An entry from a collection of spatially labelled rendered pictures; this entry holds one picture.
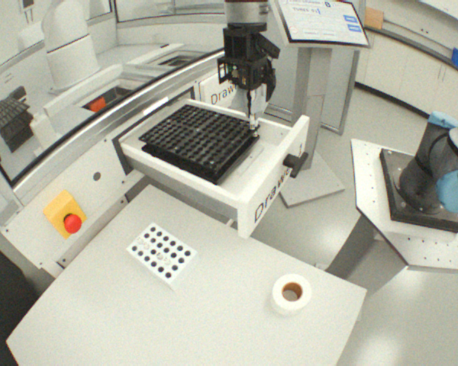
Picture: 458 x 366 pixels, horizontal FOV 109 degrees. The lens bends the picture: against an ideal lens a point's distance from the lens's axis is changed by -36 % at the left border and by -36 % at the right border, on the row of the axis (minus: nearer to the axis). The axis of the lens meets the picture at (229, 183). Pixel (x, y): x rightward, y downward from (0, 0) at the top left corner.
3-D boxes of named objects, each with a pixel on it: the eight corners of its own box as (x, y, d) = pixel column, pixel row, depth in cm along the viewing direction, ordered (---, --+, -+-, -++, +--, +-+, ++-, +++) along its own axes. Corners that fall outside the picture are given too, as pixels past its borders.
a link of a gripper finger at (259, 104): (243, 129, 50) (240, 88, 43) (257, 117, 53) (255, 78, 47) (257, 133, 48) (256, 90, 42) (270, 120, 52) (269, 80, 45)
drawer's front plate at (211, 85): (251, 83, 91) (251, 58, 84) (207, 115, 75) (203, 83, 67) (247, 82, 92) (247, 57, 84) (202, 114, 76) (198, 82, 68)
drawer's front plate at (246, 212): (303, 153, 61) (310, 116, 53) (246, 241, 44) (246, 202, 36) (297, 151, 61) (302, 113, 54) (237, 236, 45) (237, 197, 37)
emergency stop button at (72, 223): (86, 226, 43) (77, 213, 40) (73, 239, 40) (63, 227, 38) (79, 219, 44) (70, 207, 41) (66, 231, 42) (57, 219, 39)
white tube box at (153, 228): (200, 260, 48) (198, 252, 45) (174, 291, 43) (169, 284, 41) (157, 231, 53) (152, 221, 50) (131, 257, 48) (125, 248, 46)
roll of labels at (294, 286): (308, 284, 43) (314, 276, 40) (304, 317, 38) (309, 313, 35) (273, 279, 44) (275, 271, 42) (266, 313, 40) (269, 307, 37)
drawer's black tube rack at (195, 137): (259, 146, 60) (259, 124, 55) (217, 194, 50) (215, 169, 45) (188, 123, 69) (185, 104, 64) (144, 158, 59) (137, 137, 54)
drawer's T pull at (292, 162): (308, 157, 47) (309, 152, 46) (295, 180, 43) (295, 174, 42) (291, 151, 49) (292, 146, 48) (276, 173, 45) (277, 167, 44)
